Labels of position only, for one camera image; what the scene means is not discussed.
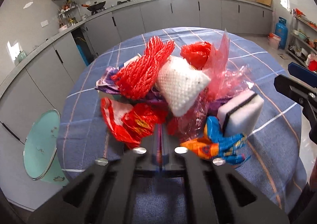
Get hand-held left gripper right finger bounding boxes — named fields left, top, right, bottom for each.
left=162, top=125, right=290, bottom=224

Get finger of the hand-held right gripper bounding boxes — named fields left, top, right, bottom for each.
left=288, top=62, right=317, bottom=81
left=274, top=74, right=317, bottom=144

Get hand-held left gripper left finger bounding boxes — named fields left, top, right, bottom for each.
left=26, top=125, right=161, bottom=224

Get pink transparent plastic bag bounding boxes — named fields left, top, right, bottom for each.
left=168, top=28, right=255, bottom=140

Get purple printed wrapper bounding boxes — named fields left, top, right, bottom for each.
left=95, top=66, right=170, bottom=108

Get blue plaid tablecloth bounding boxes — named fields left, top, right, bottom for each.
left=57, top=27, right=307, bottom=224

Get red snack bag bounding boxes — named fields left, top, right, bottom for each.
left=100, top=97, right=169, bottom=149

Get metal shelf rack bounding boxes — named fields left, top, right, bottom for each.
left=285, top=8, right=317, bottom=71

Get red and white bucket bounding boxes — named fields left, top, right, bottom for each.
left=268, top=33, right=281, bottom=49

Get blue gas cylinder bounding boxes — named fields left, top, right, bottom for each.
left=275, top=17, right=288, bottom=49

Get blue and orange snack wrapper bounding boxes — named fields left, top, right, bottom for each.
left=180, top=115, right=252, bottom=166

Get white sponge with black layer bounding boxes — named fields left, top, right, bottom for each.
left=217, top=89, right=264, bottom=137

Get white foam fruit net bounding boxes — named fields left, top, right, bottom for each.
left=156, top=56, right=211, bottom=117

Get red foam fruit net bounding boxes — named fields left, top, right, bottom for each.
left=111, top=36, right=175, bottom=100

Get red plastic bag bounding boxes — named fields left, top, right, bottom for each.
left=180, top=42, right=218, bottom=69

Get slim blue cylinder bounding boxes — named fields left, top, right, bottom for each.
left=77, top=43, right=91, bottom=66

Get grey kitchen base cabinets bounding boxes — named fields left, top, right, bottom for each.
left=0, top=0, right=274, bottom=212

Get black gas stove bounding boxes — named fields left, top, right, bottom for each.
left=85, top=0, right=133, bottom=15

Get black wok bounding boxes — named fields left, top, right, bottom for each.
left=81, top=1, right=107, bottom=15

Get metal spice rack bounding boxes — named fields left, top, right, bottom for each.
left=57, top=0, right=80, bottom=28

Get green teapot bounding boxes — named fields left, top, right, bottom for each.
left=13, top=50, right=28, bottom=66

